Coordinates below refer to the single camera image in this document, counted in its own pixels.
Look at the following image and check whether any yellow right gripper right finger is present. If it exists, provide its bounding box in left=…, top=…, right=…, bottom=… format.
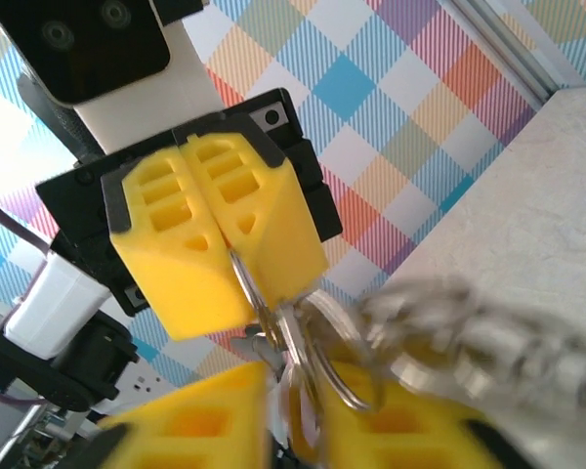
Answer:
left=291, top=361, right=513, bottom=469

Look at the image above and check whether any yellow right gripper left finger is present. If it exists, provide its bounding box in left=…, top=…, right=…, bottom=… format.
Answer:
left=91, top=363, right=271, bottom=469

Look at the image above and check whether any steel split ring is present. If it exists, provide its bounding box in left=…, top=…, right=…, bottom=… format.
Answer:
left=275, top=287, right=387, bottom=412
left=229, top=246, right=294, bottom=362

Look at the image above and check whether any small silver key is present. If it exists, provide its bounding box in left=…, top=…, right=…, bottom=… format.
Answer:
left=231, top=331, right=323, bottom=465

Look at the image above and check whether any silver metal chain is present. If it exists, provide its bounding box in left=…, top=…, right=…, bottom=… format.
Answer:
left=351, top=273, right=586, bottom=441

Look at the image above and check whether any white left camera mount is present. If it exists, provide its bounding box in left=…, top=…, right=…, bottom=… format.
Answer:
left=72, top=19, right=226, bottom=152

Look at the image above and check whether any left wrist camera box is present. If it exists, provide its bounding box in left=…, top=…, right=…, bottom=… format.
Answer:
left=0, top=0, right=172, bottom=107

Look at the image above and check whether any aluminium corner post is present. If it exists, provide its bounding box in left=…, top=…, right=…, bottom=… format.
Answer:
left=446, top=0, right=567, bottom=111

